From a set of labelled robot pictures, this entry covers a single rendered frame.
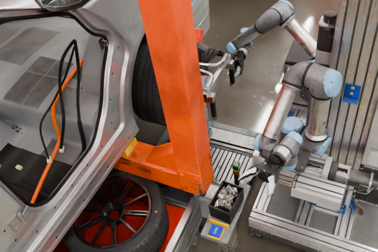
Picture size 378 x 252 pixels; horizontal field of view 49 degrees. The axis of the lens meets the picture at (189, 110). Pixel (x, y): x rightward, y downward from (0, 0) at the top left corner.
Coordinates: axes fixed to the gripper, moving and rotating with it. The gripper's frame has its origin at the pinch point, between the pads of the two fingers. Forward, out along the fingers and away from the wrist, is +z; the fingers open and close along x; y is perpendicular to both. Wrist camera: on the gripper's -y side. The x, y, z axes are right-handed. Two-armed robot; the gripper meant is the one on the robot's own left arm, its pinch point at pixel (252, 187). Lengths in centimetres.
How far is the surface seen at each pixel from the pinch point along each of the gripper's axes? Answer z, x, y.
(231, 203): -23, 41, 66
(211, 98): -56, 71, 20
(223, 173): -67, 89, 111
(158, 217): 9, 72, 64
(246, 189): -41, 43, 74
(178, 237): 8, 60, 77
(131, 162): -5, 102, 44
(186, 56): -22, 44, -40
